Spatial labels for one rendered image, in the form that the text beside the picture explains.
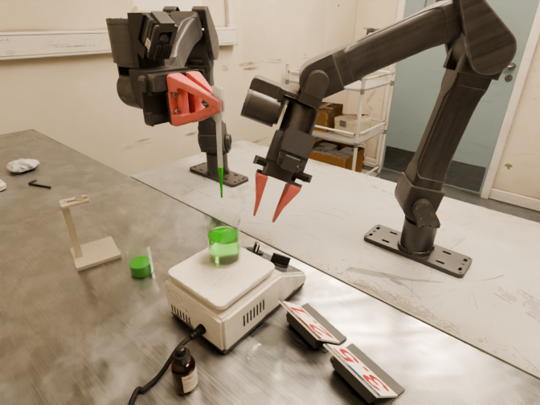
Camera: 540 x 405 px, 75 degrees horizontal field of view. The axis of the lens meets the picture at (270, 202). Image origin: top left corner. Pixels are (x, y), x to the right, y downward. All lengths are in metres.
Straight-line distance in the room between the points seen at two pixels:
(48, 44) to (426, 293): 1.65
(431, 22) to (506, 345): 0.48
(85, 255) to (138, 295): 0.17
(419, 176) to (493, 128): 2.64
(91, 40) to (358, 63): 1.46
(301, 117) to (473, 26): 0.27
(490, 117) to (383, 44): 2.72
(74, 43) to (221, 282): 1.50
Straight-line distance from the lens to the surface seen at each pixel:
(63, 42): 1.85
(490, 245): 0.88
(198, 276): 0.54
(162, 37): 0.53
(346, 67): 0.60
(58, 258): 0.83
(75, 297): 0.71
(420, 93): 3.41
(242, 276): 0.53
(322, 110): 2.79
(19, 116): 1.86
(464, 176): 3.45
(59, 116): 1.91
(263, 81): 0.61
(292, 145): 0.52
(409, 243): 0.75
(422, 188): 0.68
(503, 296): 0.74
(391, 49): 0.61
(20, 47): 1.80
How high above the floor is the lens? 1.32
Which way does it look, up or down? 27 degrees down
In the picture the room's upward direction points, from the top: straight up
